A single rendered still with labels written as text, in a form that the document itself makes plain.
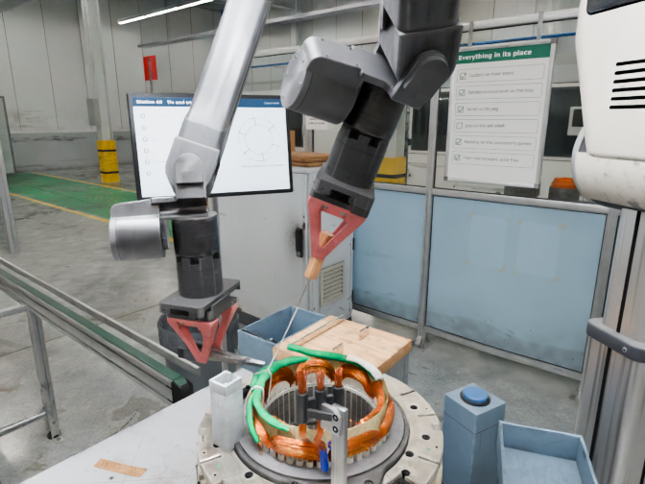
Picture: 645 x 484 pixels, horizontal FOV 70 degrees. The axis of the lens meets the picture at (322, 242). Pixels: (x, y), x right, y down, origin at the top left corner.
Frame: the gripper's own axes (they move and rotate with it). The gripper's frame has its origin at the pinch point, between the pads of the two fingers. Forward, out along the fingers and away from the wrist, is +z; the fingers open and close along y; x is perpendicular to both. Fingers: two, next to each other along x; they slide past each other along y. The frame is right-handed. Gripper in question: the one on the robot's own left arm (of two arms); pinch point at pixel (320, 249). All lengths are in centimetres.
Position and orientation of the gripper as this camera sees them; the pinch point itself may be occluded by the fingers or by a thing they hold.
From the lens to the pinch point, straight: 55.3
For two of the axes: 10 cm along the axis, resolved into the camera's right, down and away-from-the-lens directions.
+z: -3.4, 8.8, 3.4
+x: 9.3, 3.5, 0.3
